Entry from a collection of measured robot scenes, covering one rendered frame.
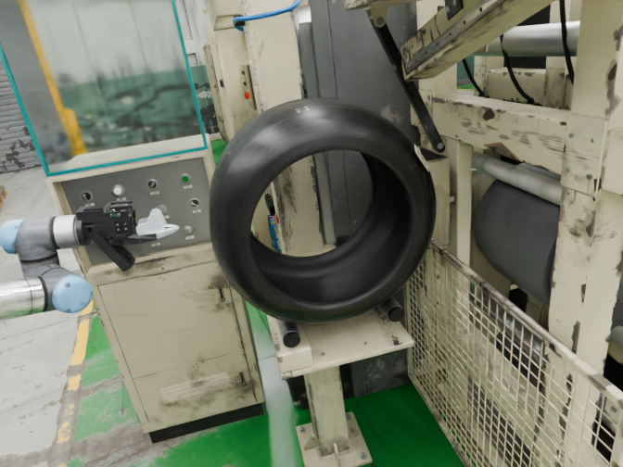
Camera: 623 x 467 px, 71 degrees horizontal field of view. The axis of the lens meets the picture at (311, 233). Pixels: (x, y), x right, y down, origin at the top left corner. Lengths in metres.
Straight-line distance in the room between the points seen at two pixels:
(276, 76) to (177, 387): 1.39
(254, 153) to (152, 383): 1.35
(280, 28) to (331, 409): 1.35
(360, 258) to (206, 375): 0.99
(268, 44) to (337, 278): 0.69
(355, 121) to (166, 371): 1.41
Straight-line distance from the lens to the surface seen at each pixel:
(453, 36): 1.05
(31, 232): 1.12
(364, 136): 0.97
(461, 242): 1.57
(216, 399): 2.14
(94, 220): 1.09
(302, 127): 0.94
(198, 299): 1.83
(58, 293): 1.00
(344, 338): 1.27
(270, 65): 1.29
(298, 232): 1.40
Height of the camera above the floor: 1.58
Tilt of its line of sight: 24 degrees down
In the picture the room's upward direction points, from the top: 8 degrees counter-clockwise
